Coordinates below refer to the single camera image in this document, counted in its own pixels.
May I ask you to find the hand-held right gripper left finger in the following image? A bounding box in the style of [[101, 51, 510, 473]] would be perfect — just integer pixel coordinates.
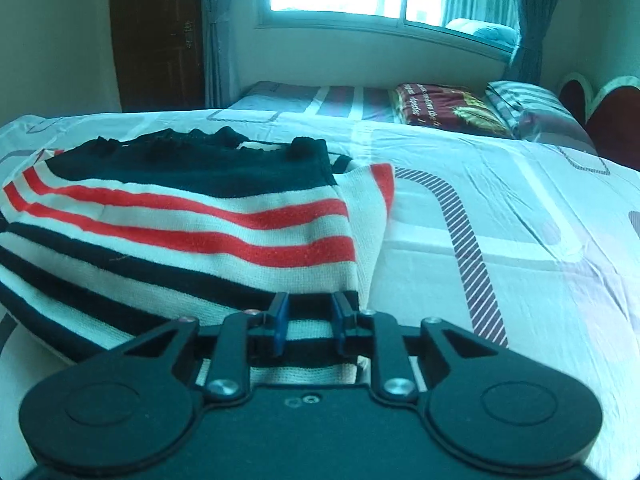
[[122, 292, 291, 403]]

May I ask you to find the blue curtain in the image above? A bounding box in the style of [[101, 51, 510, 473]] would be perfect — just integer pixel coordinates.
[[197, 0, 274, 110], [504, 0, 572, 85]]

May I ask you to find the dark wooden door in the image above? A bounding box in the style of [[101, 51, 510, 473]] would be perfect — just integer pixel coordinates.
[[108, 0, 207, 114]]

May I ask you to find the bed with patterned sheet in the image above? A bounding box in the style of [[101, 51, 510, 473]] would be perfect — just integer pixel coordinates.
[[0, 109, 640, 480]]

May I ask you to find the striped pillow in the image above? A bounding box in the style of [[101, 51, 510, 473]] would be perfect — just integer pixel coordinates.
[[484, 79, 567, 133]]

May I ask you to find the grey purple pillow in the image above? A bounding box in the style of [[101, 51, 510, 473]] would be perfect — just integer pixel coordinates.
[[514, 109, 599, 155]]

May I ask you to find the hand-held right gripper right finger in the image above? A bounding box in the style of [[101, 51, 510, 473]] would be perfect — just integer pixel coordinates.
[[330, 292, 502, 404]]

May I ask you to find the striped knit sweater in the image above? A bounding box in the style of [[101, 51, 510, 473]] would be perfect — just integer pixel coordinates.
[[0, 126, 397, 387]]

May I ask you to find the red patterned pillow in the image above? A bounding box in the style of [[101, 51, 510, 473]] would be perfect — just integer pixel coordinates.
[[389, 83, 517, 140]]

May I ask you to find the red scalloped headboard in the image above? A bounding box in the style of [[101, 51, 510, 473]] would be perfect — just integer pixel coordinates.
[[556, 72, 640, 172]]

